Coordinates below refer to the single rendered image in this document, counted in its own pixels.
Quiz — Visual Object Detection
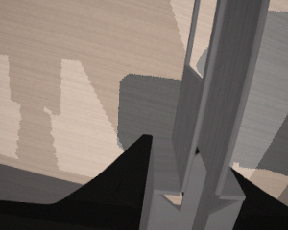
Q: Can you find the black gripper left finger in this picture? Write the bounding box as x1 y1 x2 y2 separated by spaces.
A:
0 134 152 230

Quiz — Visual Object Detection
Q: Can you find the grey rectangular tray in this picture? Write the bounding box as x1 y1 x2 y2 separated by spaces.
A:
0 0 288 207

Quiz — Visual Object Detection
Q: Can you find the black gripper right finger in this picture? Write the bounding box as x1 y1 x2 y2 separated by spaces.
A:
229 166 288 230

